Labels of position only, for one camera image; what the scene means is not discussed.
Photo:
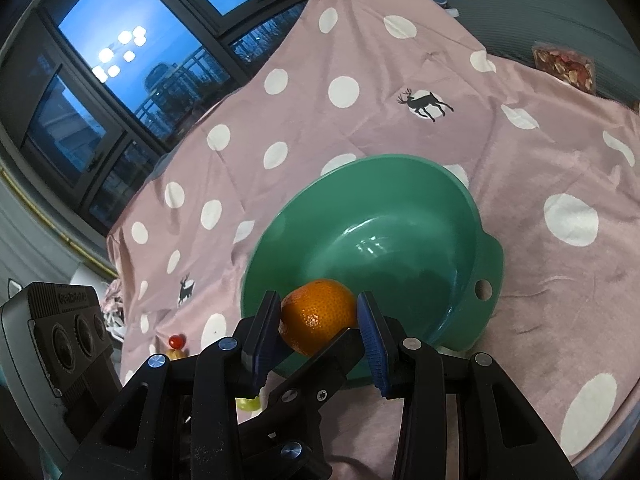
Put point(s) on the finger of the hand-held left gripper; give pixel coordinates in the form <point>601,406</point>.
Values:
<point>305,400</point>

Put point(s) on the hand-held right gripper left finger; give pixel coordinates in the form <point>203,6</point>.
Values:
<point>264,332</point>

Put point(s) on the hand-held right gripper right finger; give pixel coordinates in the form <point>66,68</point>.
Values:
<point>372,342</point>

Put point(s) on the orange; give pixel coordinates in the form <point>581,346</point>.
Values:
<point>315,310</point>

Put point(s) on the green oval fruit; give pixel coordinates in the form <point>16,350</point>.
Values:
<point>248,404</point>

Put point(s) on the green plastic bowl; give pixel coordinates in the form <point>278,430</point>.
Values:
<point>400,240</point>

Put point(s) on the red cherry tomato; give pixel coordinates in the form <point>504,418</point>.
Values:
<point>176,341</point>

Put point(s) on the small yellow round fruit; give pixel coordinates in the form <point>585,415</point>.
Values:
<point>175,355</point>

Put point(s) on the pink polka dot blanket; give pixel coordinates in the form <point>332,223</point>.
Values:
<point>350,125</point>

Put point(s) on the dark framed window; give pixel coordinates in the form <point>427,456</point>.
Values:
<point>125,85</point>

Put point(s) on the clear snack packet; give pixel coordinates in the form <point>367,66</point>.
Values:
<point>565,67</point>

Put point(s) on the grey sofa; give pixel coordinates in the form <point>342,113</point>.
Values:
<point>540,10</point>

